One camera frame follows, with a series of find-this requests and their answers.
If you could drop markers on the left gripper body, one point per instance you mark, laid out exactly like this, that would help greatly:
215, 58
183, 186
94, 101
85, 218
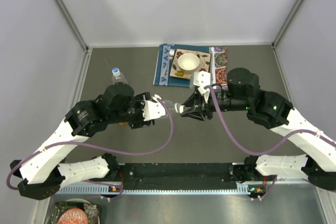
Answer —
135, 112

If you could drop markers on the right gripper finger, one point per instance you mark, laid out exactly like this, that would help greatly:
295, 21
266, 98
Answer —
193, 100
193, 115

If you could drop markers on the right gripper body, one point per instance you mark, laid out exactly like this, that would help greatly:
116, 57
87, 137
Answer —
208, 108

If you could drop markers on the small white bottle cap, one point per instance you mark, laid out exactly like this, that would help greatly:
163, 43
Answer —
181, 108

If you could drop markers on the orange juice bottle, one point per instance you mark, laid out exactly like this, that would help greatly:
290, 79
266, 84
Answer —
122, 123

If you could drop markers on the clear plastic bottle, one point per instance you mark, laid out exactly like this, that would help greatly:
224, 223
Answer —
173, 107
119, 79

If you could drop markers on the blue white bottle cap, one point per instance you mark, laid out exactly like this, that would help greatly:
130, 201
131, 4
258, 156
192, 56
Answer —
115, 71

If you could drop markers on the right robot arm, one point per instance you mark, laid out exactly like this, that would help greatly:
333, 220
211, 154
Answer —
304, 152

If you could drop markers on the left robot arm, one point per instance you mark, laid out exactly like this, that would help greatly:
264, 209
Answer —
45, 172

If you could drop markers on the cream bowl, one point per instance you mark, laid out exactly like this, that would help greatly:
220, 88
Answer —
188, 62

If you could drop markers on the blue patterned placemat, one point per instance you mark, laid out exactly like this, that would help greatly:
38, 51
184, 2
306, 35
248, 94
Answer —
218, 68

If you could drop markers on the silver fork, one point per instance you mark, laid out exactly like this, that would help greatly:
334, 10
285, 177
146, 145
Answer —
170, 57

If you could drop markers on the stacked patterned bowls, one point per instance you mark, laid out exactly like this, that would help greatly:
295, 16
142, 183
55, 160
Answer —
74, 211

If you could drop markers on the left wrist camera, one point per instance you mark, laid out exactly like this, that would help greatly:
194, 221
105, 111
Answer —
153, 109

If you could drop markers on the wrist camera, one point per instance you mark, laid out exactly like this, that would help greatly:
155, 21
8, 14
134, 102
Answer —
153, 109
199, 80

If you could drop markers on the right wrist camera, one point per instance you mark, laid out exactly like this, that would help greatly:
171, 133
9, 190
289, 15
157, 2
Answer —
199, 80

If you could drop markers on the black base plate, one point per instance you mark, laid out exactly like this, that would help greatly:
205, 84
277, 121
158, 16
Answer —
183, 176

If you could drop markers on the grey cable duct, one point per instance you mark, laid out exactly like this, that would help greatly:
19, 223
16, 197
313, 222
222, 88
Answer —
98, 189

